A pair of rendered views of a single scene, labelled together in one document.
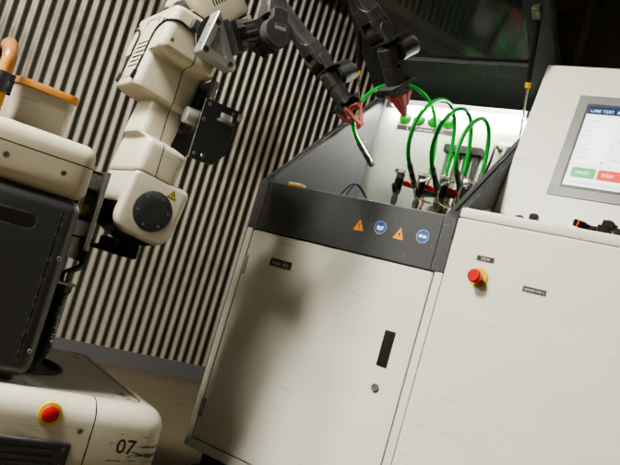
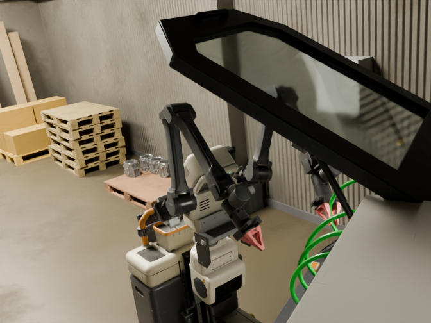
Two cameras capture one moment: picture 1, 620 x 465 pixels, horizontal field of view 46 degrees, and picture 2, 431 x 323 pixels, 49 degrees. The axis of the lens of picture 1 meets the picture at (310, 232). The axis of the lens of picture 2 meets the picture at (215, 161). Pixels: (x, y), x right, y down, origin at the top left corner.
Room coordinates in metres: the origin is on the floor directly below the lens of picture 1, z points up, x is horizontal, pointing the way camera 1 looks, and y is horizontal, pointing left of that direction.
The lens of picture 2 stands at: (1.88, -1.54, 2.00)
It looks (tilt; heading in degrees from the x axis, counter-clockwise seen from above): 19 degrees down; 87
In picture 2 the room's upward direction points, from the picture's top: 7 degrees counter-clockwise
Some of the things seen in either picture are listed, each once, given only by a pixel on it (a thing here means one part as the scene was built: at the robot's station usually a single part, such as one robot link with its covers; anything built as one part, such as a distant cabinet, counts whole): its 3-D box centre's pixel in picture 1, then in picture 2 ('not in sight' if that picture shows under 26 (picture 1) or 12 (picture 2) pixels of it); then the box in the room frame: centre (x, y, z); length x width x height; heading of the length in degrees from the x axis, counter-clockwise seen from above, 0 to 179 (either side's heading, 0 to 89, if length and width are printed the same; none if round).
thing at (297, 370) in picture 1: (304, 360); not in sight; (2.16, -0.09, 0.44); 0.65 x 0.02 x 0.68; 56
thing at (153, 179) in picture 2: not in sight; (151, 179); (1.35, 3.58, 0.15); 1.06 x 0.74 x 0.30; 123
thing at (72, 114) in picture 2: not in sight; (84, 136); (0.36, 5.09, 0.39); 1.15 x 0.75 x 0.78; 123
